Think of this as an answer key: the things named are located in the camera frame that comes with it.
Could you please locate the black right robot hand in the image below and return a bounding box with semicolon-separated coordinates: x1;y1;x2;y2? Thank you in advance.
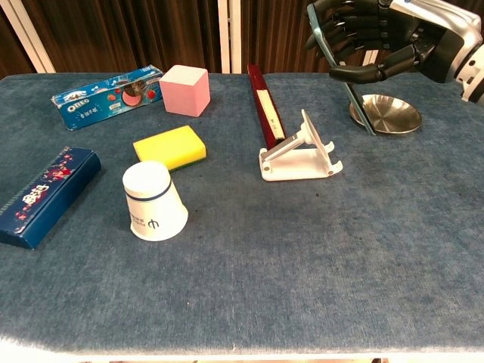
305;0;484;85

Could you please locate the blue table cloth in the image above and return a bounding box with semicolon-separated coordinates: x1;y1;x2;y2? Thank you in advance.
0;72;484;356

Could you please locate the yellow sponge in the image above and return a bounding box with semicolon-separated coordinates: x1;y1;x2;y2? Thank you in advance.
132;125;208;172

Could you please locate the white paper cup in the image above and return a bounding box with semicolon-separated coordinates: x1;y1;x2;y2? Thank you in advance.
122;160;189;243

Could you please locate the dark brown curtain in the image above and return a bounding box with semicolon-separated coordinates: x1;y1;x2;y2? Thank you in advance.
0;0;484;79

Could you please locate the white frame post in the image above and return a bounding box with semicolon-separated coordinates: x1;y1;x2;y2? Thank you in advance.
360;48;380;74
217;0;243;74
0;0;57;74

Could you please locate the white folding phone stand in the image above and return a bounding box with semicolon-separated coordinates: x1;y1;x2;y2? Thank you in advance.
259;109;344;182

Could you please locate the dark blue patterned box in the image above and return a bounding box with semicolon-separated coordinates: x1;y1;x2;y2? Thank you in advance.
0;146;102;250

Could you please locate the black smartphone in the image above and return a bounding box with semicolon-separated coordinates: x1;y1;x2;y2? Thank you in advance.
306;3;378;137

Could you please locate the pink cube block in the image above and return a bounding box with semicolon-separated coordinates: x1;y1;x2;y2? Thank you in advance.
158;64;211;118

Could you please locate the dark red long box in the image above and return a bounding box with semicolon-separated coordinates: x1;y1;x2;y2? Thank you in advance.
247;64;285;149

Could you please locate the round metal dish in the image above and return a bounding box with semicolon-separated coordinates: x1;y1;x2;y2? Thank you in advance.
348;94;423;135

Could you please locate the blue Oreo cookie box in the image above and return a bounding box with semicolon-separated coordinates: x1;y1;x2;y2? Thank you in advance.
51;64;164;132

